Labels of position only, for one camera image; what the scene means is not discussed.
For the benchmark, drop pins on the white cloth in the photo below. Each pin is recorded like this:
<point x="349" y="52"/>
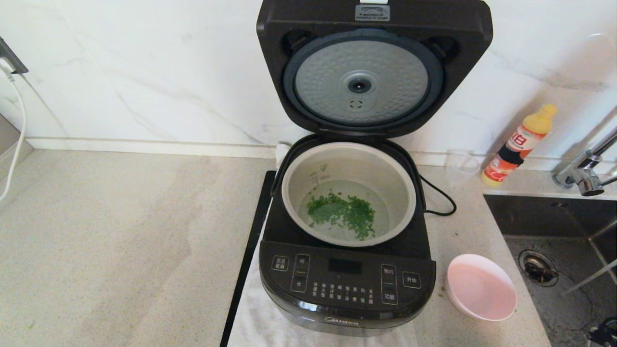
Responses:
<point x="255" y="323"/>

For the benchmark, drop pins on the chopped green vegetables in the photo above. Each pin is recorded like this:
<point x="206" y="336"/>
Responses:
<point x="342" y="212"/>

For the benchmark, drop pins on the grey rice cooker inner pot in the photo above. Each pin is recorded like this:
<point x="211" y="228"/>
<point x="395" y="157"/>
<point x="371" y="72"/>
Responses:
<point x="299" y="193"/>

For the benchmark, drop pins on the metal sink drain strainer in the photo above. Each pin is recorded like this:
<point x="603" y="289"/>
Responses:
<point x="537" y="269"/>

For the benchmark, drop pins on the white round bowl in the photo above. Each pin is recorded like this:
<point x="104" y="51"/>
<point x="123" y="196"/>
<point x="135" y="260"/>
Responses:
<point x="482" y="289"/>

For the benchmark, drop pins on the clear plastic measuring cup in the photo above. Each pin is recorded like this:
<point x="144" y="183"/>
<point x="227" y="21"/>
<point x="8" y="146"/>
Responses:
<point x="460" y="168"/>

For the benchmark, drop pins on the orange yellow detergent bottle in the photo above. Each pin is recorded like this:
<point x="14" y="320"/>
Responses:
<point x="516" y="147"/>

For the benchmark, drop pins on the black flat strip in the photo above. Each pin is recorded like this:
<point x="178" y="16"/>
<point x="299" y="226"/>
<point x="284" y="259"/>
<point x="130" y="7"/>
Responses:
<point x="254" y="241"/>

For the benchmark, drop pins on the grey wall socket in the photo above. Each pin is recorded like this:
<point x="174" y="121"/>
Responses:
<point x="12" y="60"/>

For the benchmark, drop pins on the black Midea rice cooker body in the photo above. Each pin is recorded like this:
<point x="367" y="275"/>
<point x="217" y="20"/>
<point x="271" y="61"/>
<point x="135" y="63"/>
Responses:
<point x="347" y="289"/>

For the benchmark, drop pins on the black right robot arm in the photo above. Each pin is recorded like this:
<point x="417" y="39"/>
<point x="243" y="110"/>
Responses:
<point x="603" y="335"/>

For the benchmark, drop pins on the chrome faucet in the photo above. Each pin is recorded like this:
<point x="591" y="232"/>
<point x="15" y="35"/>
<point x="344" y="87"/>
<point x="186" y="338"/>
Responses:
<point x="585" y="176"/>

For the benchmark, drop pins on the black rice cooker lid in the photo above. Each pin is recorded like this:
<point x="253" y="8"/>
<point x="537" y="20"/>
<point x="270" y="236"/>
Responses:
<point x="434" y="33"/>

